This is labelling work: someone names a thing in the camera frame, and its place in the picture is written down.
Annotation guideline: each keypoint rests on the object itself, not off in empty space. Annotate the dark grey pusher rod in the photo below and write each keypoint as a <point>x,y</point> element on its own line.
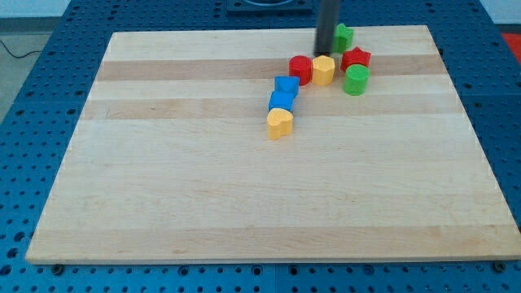
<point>327,18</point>

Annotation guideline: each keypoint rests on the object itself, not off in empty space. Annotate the green star block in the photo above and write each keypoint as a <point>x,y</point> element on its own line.
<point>342,38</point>

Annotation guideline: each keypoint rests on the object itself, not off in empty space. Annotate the red star block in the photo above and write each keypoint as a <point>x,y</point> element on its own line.
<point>355,56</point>

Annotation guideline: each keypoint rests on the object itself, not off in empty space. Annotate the wooden board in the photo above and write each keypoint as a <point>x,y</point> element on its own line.
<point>171,163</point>

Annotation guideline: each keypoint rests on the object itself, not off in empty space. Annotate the yellow hexagon block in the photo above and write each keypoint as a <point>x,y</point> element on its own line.
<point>323,70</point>

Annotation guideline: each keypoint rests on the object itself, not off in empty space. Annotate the red cylinder block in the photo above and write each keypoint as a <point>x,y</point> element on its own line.
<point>302,67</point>

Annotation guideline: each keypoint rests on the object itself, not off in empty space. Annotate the green cylinder block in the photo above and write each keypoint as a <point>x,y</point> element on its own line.
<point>355,79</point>

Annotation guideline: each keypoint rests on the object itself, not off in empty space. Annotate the blue triangle block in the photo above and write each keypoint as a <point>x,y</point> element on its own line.
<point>289,84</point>

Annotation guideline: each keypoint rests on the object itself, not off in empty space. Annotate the blue cube block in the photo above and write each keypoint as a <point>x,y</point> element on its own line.
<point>283,100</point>

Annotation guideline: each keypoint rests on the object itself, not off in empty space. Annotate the yellow heart block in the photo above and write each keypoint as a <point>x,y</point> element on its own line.
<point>279,123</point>

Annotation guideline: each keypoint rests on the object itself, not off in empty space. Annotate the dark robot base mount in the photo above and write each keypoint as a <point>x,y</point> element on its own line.
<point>268,6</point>

